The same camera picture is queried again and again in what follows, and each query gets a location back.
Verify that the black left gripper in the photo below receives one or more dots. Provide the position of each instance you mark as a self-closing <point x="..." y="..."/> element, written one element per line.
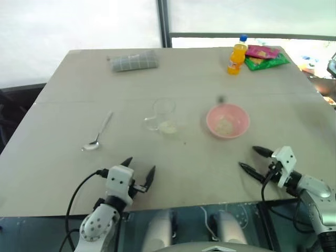
<point x="136" y="188"/>

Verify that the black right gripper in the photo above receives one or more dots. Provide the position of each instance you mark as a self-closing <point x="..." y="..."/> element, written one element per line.
<point x="275" y="173"/>

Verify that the silver metal spoon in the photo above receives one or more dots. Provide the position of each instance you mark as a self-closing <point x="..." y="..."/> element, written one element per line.
<point x="92" y="145"/>

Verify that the pink plastic bowl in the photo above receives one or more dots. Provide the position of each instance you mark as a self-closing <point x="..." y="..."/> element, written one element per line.
<point x="212" y="123"/>

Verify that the grey rounded robot leg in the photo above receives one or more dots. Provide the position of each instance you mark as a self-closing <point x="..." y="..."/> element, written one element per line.
<point x="158" y="228"/>
<point x="231" y="225"/>

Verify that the clear glass measuring cup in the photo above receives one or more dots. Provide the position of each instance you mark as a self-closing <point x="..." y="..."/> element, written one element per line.
<point x="163" y="110"/>

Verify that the grey robot torso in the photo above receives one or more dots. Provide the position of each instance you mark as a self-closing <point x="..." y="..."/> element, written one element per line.
<point x="212" y="247"/>

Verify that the green snack bag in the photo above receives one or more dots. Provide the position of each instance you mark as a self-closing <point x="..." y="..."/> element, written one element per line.
<point x="273" y="62"/>

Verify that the orange soda bottle blue cap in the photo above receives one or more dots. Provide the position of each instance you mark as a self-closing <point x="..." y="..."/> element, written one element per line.
<point x="237" y="57"/>

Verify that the grey checked rolled cloth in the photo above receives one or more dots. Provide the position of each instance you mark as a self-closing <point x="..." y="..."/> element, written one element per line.
<point x="134" y="62"/>

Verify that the pink snack bag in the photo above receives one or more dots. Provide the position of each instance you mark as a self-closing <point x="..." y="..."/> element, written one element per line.
<point x="262" y="52"/>

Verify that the black device at edge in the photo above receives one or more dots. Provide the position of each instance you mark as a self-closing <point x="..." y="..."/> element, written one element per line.
<point x="332" y="65"/>

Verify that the dark furniture beside table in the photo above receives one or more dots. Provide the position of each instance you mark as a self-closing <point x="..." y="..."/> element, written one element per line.
<point x="15" y="105"/>

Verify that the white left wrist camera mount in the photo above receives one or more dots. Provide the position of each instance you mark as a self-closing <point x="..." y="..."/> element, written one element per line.
<point x="119" y="181"/>

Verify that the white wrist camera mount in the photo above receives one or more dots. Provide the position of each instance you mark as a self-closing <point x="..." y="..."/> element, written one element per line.
<point x="119" y="181"/>
<point x="286" y="160"/>

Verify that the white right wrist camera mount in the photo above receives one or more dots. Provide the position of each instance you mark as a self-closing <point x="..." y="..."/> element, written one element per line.
<point x="286" y="160"/>

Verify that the grey window frame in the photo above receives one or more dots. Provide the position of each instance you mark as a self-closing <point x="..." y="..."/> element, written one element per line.
<point x="164" y="23"/>

